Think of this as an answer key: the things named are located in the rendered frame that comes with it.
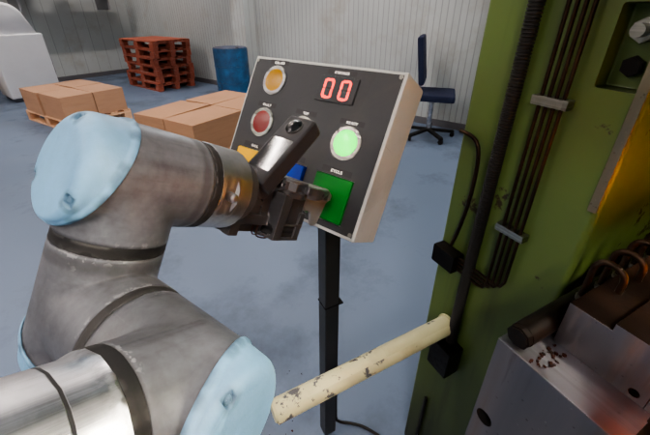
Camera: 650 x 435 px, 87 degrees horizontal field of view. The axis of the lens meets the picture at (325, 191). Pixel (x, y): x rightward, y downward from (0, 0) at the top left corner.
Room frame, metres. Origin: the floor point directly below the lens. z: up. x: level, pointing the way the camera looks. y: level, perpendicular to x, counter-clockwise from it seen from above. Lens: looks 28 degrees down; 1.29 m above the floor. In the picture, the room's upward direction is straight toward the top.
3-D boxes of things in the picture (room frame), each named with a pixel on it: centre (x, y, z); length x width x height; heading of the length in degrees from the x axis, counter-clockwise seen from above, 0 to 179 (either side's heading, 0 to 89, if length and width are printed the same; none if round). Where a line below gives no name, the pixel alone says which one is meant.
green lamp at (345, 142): (0.54, -0.03, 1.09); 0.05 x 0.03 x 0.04; 28
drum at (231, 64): (5.58, 1.43, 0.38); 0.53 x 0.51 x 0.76; 53
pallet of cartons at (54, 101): (4.40, 3.17, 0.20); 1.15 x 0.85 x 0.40; 52
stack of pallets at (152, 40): (6.60, 3.01, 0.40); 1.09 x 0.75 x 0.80; 53
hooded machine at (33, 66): (5.64, 4.71, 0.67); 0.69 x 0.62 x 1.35; 145
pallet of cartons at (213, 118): (3.38, 1.12, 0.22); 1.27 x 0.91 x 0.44; 144
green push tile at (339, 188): (0.51, -0.01, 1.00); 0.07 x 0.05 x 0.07; 53
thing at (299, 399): (0.47, -0.10, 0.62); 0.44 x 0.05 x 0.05; 118
